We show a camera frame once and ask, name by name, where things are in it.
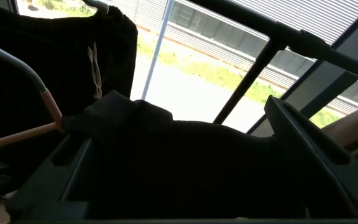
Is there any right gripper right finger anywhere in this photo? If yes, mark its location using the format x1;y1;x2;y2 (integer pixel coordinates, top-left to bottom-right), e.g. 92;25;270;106
264;95;358;218

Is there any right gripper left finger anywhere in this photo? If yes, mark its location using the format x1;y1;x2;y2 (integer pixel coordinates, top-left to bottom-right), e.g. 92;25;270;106
5;135;93;220

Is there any black garment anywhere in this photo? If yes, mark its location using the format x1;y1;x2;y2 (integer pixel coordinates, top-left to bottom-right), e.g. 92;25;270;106
61;90;358;220
0;1;139;190

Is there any brown curtain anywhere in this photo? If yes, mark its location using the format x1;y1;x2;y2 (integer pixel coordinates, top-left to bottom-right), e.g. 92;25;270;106
321;99;358;170

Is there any black clothes rack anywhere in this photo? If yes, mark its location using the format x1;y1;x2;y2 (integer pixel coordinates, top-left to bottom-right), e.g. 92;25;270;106
186;0;358;125

